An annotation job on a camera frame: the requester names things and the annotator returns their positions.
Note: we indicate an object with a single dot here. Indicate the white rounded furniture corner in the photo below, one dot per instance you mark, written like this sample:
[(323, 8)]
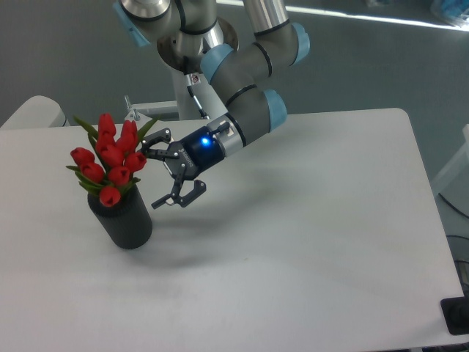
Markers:
[(37, 112)]

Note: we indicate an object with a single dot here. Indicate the black ribbed cylindrical vase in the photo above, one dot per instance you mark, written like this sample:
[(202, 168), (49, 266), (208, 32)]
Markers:
[(127, 223)]

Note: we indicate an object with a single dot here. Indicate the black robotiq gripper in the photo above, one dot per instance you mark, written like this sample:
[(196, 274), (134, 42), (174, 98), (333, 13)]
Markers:
[(198, 151)]

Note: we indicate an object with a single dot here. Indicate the red tulip bouquet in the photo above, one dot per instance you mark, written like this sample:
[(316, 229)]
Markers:
[(107, 171)]

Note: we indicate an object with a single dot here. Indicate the black device at table edge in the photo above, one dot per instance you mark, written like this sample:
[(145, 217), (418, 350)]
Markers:
[(455, 312)]

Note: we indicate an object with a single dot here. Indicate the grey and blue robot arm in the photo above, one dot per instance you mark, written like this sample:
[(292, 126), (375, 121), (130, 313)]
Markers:
[(233, 74)]

